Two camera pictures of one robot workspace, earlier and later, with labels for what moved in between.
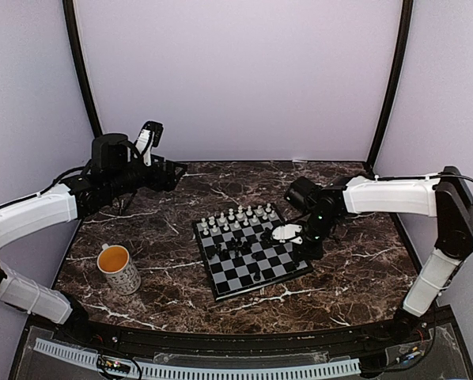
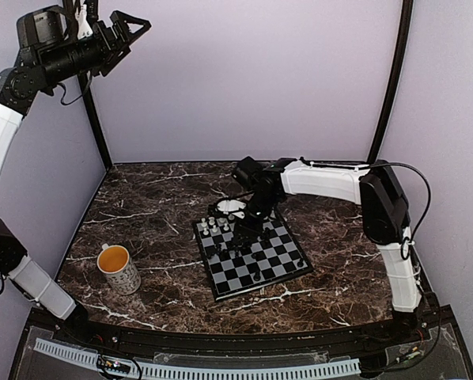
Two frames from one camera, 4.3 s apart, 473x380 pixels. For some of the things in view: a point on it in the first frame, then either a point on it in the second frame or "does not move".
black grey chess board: [239, 253] does not move
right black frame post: [408, 10] does not move
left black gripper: [169, 182] -> [111, 47]
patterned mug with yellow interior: [114, 262] does not move
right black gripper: [315, 252] -> [251, 229]
